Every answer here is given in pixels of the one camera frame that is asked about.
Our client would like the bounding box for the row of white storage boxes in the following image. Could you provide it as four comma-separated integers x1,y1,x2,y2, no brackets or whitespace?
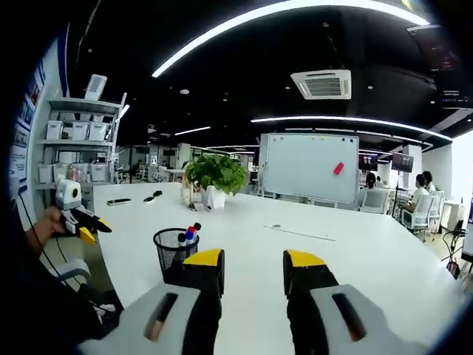
38,120,112,184

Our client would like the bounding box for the person's left hand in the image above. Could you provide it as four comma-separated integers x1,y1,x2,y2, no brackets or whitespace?
39,207,67,237

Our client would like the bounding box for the white ceiling air vent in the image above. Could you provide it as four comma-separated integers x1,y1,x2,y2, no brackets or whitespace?
290,69,352,101

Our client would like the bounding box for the white table cable hatch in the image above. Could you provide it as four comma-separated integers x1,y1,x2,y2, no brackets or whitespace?
264,223,336,242

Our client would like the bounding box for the person's black shirt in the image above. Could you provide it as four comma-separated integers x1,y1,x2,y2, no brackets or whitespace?
10,206,123,355

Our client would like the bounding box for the white office chair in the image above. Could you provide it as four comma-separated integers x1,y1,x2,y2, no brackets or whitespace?
402,194,436,232
360,188,391,215

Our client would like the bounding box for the white rolling whiteboard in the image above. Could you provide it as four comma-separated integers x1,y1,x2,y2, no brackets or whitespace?
264,132,360,204

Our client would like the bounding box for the grey metal shelf rack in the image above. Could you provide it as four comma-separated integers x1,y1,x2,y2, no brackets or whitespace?
35,92,129,189

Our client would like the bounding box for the black monitor on stand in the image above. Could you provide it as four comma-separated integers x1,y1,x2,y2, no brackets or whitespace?
358,153,378,172
391,153,415,172

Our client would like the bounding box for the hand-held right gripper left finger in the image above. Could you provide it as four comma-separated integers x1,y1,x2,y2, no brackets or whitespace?
79,248,225,355

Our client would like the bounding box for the long curved ceiling light strip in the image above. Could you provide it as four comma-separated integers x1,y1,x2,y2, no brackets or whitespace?
152,0,432,78

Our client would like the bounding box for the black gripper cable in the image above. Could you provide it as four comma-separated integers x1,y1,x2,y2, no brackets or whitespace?
18,192,75,289

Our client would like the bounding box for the white ribbed device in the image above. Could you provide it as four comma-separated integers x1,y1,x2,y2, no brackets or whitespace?
84,73,108,101

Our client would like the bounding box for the blue and white wall poster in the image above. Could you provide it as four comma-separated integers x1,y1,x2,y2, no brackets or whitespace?
10,36,71,193

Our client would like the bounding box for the grey chair armrest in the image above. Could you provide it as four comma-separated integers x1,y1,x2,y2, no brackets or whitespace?
55,258,92,285

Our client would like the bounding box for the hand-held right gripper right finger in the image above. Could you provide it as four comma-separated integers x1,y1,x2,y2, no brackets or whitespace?
283,249,426,355

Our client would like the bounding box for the green plant in white pot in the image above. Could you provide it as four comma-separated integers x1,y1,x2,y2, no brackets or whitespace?
183,154,248,209

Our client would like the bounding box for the black mesh pen holder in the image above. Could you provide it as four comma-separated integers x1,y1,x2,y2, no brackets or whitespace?
153,228,200,284

